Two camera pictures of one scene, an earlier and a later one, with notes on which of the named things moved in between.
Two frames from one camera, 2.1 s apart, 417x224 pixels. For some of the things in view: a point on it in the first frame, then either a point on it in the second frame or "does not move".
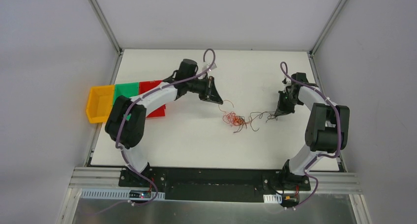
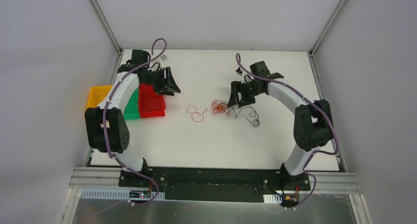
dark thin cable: (269, 117) -> (236, 117)
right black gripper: (283, 100) -> (243, 89)
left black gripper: (208, 89) -> (165, 80)
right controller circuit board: (290, 200) does not move
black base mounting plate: (213, 185) does not move
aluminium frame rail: (321, 183) does not move
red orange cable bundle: (232, 118) -> (219, 106)
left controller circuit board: (139, 194) does not move
